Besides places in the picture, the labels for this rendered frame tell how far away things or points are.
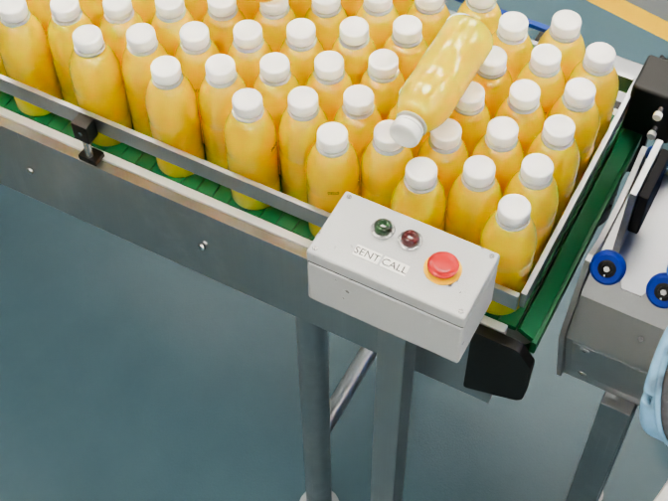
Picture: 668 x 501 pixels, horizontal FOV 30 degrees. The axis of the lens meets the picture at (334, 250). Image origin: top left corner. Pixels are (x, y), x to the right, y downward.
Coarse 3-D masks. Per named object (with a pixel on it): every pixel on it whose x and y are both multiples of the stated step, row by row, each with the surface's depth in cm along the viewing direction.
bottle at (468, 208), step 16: (448, 192) 156; (464, 192) 152; (480, 192) 152; (496, 192) 153; (448, 208) 156; (464, 208) 153; (480, 208) 153; (496, 208) 154; (448, 224) 158; (464, 224) 155; (480, 224) 155
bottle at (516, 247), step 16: (496, 224) 149; (528, 224) 148; (480, 240) 153; (496, 240) 149; (512, 240) 149; (528, 240) 149; (512, 256) 150; (528, 256) 151; (512, 272) 153; (528, 272) 155; (512, 288) 156; (496, 304) 159
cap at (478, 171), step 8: (472, 160) 151; (480, 160) 151; (488, 160) 151; (464, 168) 151; (472, 168) 151; (480, 168) 151; (488, 168) 151; (464, 176) 151; (472, 176) 150; (480, 176) 150; (488, 176) 150; (472, 184) 151; (480, 184) 150; (488, 184) 151
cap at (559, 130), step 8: (552, 120) 155; (560, 120) 155; (568, 120) 155; (544, 128) 154; (552, 128) 154; (560, 128) 154; (568, 128) 154; (544, 136) 155; (552, 136) 154; (560, 136) 153; (568, 136) 154; (552, 144) 155; (560, 144) 154
